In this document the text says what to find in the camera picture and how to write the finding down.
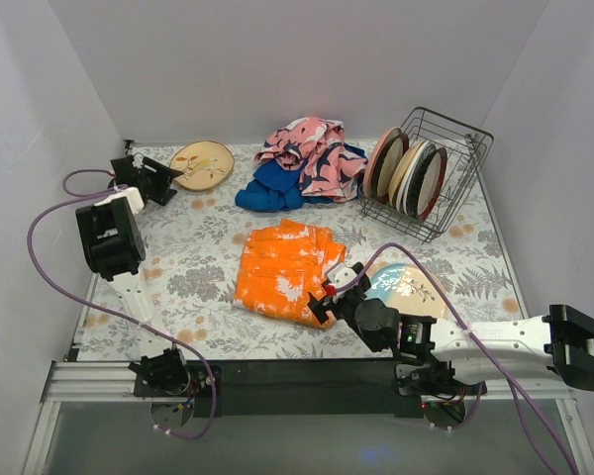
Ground blue and cream plate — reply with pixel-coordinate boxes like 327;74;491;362
366;263;449;319

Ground tan bird pattern plate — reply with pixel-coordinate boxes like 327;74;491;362
169;141;235;192

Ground red rimmed black plate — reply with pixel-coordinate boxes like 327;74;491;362
417;146;447;221

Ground white blue striped plate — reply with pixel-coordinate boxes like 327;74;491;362
406;142;437;218

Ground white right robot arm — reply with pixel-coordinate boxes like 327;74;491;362
308;263;594;395

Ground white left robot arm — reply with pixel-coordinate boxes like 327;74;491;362
75;153;191;396

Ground orange tie-dye folded shorts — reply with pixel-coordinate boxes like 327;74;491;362
233;219;347;330

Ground floral table mat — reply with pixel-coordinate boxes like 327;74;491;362
76;142;532;360

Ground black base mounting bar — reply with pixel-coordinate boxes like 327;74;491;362
129;355;486;418

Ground yellow rimmed plate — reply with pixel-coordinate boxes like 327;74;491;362
388;141;426;209

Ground blue cloth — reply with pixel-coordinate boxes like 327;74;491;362
235;163;343;212

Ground pink navy patterned cloth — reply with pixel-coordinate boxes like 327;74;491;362
254;117;367;202

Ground brown rimmed cream plate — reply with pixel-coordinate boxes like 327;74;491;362
374;129;410;203

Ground white blue rimmed plate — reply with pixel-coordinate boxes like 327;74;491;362
396;141;431;215

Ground pink plate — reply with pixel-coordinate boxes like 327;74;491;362
362;127;402;199

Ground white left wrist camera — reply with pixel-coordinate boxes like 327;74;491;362
96;187;145;215

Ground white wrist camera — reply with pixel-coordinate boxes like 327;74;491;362
323;262;363;297
96;187;145;215

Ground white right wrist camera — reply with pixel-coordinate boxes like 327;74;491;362
323;262;363;297

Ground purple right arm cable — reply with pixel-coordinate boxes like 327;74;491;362
334;242;580;475

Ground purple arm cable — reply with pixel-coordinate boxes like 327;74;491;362
334;242;580;475
27;168;219;440

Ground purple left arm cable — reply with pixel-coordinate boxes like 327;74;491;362
27;168;219;440

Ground black wire dish rack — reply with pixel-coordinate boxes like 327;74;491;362
360;107;494;242

